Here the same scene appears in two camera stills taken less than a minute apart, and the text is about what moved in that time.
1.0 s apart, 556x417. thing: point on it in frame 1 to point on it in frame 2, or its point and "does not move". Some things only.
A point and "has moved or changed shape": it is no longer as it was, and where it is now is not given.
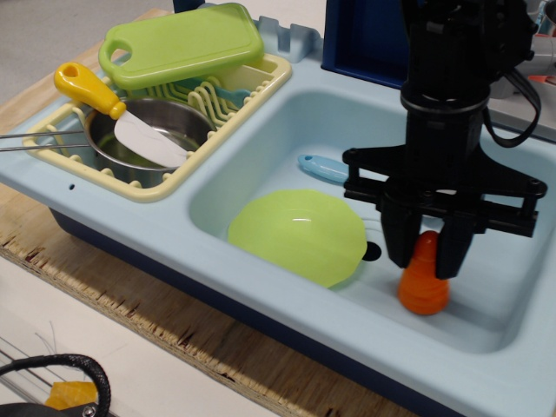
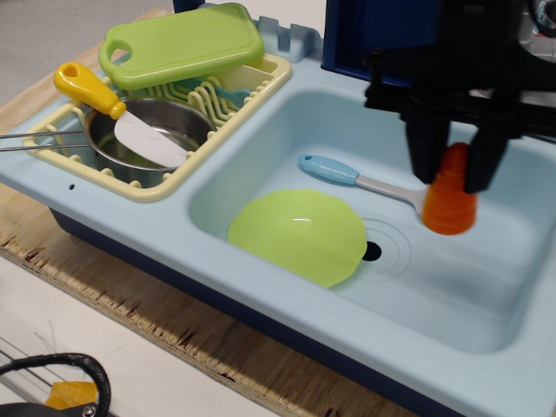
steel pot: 183,123 does not move
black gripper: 455,181 to 486,82
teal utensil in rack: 236,96 does not move
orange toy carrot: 420,288 has moved or changed shape
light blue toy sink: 266,234 does not move
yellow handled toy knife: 129,131 does not move
